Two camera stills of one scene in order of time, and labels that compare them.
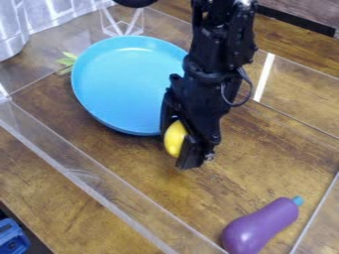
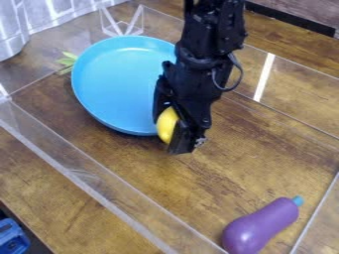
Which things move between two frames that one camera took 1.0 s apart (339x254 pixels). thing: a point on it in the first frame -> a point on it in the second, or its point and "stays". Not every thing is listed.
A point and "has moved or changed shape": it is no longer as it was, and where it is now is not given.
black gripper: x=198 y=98 -> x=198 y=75
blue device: x=14 y=242 stays
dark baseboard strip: x=294 y=20 stays
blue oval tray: x=120 y=76 stays
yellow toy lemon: x=174 y=138 has moved or changed shape
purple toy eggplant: x=248 y=233 stays
